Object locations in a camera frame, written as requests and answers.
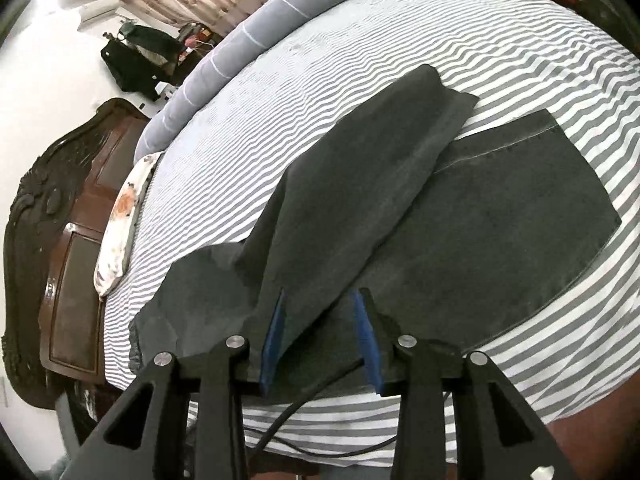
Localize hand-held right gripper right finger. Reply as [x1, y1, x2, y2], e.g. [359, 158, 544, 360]
[350, 287, 588, 480]

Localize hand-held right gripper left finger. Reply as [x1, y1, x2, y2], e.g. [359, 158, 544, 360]
[70, 287, 287, 480]

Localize dark grey pants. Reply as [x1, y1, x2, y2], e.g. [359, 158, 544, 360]
[129, 64, 622, 401]

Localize white floral pillow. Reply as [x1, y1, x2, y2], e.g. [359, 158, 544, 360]
[94, 151, 163, 302]

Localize carved dark wooden headboard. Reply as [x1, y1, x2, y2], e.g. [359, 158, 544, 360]
[2, 97, 151, 411]

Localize grey white striped bed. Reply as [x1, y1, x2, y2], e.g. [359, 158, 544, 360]
[97, 0, 640, 466]

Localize grey blue striped duvet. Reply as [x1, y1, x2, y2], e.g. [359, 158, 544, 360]
[134, 0, 393, 166]

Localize black hanging clothes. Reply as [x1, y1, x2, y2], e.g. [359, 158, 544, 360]
[100, 22, 188, 103]

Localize white air conditioner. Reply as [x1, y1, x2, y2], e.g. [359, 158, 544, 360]
[77, 0, 121, 23]

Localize black cable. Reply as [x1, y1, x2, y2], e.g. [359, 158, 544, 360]
[255, 360, 401, 461]

